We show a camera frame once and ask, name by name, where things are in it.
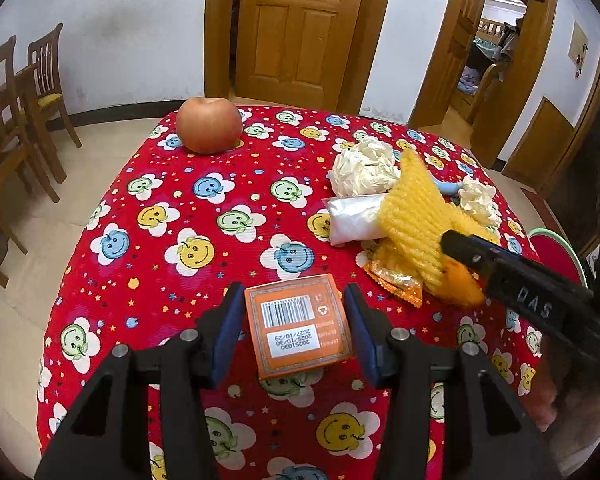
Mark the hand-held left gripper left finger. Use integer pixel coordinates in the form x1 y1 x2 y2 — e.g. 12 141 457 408
34 281 246 480

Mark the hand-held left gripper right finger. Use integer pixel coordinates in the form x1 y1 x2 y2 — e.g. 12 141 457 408
343 282 563 480

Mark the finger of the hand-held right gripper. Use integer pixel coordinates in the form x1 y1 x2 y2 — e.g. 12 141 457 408
440 230 506 288

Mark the red bin with green rim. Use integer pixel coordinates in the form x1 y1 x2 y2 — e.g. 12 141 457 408
527 228 586 286

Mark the small white paper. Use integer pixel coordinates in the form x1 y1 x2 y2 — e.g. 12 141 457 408
457 177 502 233

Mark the yellow foam fruit net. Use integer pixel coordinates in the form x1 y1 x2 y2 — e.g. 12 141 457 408
377 147 501 308

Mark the small orange cardboard box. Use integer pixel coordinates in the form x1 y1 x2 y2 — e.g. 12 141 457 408
244 273 355 380

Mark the light blue plastic object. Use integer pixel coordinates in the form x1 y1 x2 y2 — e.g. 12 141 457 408
427 177 463 198

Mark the orange snack wrapper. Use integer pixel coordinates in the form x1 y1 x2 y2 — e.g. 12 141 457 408
365 240 425 308

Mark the silver plastic packet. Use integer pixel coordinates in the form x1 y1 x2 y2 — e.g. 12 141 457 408
322 194 396 247

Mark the large white paper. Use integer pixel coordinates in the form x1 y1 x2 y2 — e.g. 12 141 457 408
327 135 402 198

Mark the person's right hand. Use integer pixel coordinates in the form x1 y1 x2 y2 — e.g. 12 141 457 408
527 352 596 433

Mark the red printed tablecloth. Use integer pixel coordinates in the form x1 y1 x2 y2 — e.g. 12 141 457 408
36 105 581 480

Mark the wooden bunk bed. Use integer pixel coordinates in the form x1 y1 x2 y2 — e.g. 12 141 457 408
452 16 507 122

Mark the open wooden door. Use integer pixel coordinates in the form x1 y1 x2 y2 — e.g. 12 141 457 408
410 0 492 129

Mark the red apple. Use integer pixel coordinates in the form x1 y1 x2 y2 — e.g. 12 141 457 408
175 96 243 155

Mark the closed wooden door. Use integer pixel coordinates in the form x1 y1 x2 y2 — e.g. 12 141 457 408
235 0 371 111

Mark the wooden wall panel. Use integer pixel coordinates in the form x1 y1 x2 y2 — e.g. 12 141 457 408
502 96 577 187

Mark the wall poster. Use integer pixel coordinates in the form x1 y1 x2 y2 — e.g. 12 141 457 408
567 19 589 80

